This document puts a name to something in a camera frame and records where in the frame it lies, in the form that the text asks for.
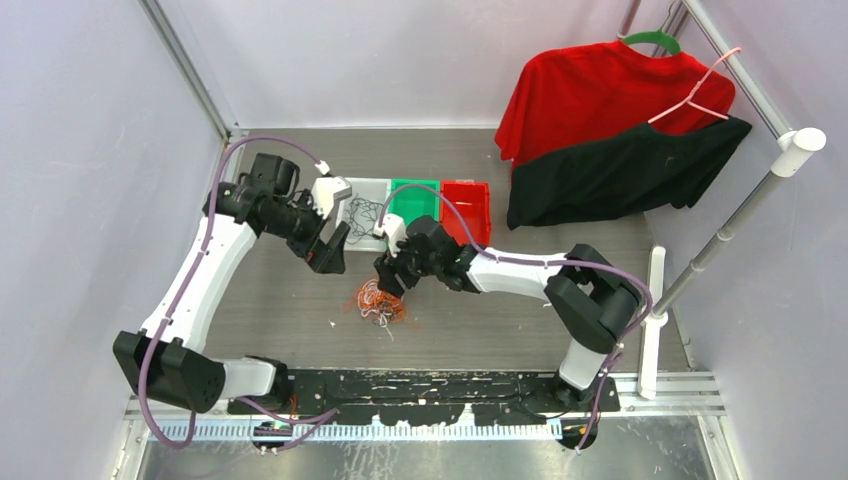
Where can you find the black t-shirt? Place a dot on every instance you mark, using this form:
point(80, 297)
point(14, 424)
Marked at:
point(636, 171)

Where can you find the green plastic bin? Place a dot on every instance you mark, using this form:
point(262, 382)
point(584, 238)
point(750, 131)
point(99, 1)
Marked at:
point(413, 203)

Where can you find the white plastic bin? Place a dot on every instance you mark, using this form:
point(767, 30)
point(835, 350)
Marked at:
point(361, 212)

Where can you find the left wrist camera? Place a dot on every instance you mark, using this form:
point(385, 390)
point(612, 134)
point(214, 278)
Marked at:
point(327, 192)

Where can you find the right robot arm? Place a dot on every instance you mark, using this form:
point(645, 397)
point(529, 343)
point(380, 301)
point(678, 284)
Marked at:
point(594, 301)

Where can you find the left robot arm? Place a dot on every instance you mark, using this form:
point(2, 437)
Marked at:
point(164, 359)

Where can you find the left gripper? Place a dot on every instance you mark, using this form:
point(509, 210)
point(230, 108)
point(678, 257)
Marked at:
point(321, 257)

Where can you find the green clothes hanger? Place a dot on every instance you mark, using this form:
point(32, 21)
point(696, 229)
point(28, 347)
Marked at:
point(657, 37)

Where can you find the red t-shirt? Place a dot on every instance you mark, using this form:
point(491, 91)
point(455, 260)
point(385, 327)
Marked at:
point(573, 95)

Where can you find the pink clothes hanger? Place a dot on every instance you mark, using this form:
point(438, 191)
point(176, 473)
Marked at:
point(689, 99)

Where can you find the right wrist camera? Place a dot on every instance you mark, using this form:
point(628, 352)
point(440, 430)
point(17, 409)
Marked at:
point(392, 229)

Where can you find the red plastic bin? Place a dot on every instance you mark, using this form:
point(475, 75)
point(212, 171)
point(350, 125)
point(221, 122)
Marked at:
point(472, 201)

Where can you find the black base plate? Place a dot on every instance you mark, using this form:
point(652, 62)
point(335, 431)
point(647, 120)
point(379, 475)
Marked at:
point(438, 398)

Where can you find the metal clothes rack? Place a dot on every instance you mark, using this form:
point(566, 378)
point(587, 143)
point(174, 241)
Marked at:
point(756, 271)

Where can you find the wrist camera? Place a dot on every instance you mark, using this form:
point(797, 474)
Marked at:
point(327, 192)
point(392, 229)

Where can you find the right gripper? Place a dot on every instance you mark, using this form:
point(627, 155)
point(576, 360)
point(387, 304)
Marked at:
point(388, 280)

